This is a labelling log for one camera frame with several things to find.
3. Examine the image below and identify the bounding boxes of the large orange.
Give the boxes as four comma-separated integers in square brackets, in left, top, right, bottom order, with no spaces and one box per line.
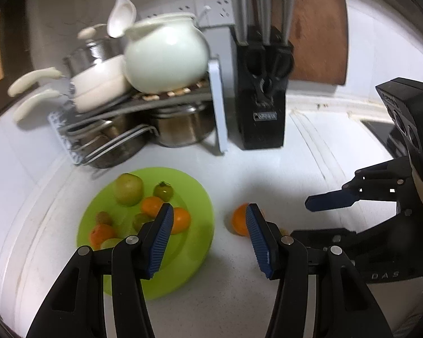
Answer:
[169,207,192,235]

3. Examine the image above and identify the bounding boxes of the stainless steel pot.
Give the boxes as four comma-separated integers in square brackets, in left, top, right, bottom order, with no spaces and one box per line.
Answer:
[76,113,152,170]
[150,102,215,148]

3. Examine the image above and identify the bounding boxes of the green stemmed fruit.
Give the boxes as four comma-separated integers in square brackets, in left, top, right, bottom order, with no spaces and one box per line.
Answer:
[153,180,175,201]

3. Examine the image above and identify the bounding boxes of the small dark green fruit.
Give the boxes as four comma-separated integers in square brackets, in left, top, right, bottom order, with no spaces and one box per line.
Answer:
[132,213,155,232]

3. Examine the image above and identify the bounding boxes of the steel handled knife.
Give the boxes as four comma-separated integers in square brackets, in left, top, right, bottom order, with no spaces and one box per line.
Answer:
[250,0,273,45]
[227,0,250,45]
[280,0,297,47]

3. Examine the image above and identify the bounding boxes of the small tangerine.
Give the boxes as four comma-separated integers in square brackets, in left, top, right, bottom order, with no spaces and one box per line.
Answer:
[140,196,164,219]

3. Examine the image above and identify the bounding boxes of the green plate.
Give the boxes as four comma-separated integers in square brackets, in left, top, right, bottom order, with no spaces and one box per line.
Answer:
[77,167,215,300]

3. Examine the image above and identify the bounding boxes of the black kitchen scissors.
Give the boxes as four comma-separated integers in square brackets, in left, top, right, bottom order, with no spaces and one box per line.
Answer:
[248,47,290,108]

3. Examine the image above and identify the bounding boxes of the stemmed mandarin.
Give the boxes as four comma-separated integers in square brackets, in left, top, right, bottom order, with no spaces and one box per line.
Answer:
[90,224,116,250]

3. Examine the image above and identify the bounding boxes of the green apple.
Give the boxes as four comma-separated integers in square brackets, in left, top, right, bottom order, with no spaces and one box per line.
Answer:
[113,173,144,207]

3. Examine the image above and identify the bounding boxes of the large yellow-green citrus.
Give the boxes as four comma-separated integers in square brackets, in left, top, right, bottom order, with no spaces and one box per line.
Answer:
[100,238,123,251]

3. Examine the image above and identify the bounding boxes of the wooden bead trivet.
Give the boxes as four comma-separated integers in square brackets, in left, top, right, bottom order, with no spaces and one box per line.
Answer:
[137,81,207,102]

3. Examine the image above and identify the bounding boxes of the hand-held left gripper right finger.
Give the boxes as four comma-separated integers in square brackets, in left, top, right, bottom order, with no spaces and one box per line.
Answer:
[245,203,392,338]

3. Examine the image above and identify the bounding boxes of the steel pot with lid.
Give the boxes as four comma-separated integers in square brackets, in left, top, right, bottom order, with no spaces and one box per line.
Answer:
[63,24,125,76]

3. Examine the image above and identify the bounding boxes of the white grey dish rack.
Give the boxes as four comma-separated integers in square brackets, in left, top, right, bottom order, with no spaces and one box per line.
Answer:
[47,59,230,168]

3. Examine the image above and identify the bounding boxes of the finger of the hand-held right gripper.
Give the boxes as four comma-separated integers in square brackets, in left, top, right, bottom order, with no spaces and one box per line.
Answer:
[305,157,414,212]
[290,214,409,262]

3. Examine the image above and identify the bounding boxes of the wooden cutting board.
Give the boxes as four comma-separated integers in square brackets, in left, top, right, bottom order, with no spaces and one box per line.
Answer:
[289,0,349,86]

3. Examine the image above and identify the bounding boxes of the cream ceramic casserole pot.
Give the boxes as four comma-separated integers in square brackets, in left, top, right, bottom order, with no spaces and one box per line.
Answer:
[123,12,209,93]

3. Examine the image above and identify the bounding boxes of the cream saucepan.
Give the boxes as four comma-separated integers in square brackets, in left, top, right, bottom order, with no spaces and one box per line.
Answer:
[14,74,132,122]
[8,54,127,96]

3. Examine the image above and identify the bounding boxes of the black knife block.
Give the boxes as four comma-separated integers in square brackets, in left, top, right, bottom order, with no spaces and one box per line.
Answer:
[233,25,295,150]

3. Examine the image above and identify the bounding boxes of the white wall socket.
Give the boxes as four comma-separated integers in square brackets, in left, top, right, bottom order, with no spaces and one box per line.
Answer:
[197,0,233,27]
[174,2,198,18]

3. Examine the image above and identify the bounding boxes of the white spoon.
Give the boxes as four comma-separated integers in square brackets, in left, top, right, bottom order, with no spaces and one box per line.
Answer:
[106,0,136,38]

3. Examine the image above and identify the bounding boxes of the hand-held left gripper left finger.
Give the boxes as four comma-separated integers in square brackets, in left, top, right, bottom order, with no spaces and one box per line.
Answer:
[25,202,175,338]

